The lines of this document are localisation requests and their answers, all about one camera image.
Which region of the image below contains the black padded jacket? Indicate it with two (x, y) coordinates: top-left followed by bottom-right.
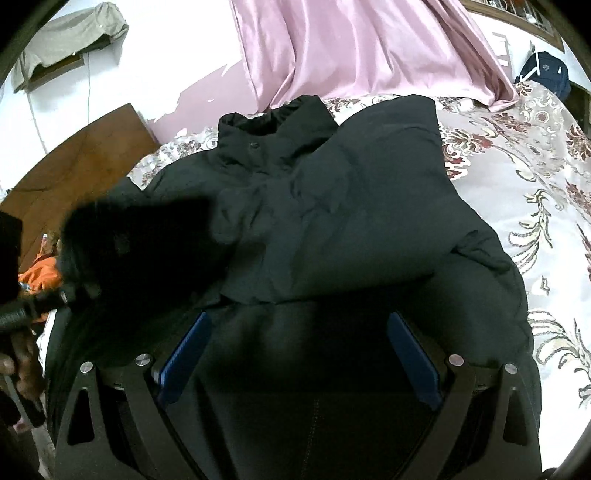
(47, 96), (541, 479)

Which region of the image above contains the orange clothes pile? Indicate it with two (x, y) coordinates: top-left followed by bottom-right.
(18, 232), (62, 294)

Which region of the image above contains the left hand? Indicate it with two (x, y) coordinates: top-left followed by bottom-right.
(1, 328), (45, 410)

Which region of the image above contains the brown wooden headboard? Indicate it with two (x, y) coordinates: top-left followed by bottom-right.
(1, 104), (158, 271)

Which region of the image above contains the floral satin bedspread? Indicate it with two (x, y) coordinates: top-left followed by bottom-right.
(34, 80), (591, 471)

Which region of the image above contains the beige cloth on shelf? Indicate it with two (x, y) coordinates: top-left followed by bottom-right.
(11, 2), (129, 92)

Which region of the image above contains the navy blue backpack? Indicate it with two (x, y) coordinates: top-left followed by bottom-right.
(515, 52), (571, 101)

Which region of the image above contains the pink curtain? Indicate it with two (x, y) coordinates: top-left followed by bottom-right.
(231, 1), (518, 112)

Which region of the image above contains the barred wooden window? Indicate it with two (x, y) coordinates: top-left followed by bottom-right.
(461, 0), (565, 52)

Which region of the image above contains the white wall cable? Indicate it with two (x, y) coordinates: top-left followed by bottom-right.
(27, 50), (93, 153)

